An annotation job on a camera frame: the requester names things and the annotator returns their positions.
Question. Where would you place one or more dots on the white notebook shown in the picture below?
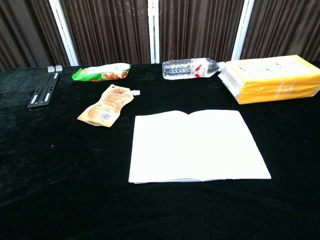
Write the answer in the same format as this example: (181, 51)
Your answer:
(195, 145)

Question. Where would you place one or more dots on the orange spouted drink pouch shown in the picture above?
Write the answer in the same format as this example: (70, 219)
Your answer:
(108, 107)

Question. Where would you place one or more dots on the clear plastic water bottle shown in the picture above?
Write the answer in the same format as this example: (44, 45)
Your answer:
(187, 68)

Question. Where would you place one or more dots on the green snack bag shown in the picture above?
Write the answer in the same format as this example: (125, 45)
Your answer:
(102, 73)

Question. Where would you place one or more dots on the brown pleated curtain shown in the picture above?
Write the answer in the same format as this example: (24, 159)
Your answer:
(200, 27)

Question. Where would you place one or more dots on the black velvet tablecloth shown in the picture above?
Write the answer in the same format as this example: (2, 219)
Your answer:
(62, 162)

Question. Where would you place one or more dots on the black folding stand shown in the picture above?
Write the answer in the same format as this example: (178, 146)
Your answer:
(45, 87)

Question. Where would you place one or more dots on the yellow tissue pack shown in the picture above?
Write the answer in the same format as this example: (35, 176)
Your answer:
(272, 78)

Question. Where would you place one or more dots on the white screen frame post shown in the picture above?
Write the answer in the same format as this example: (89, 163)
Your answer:
(65, 32)
(242, 30)
(153, 31)

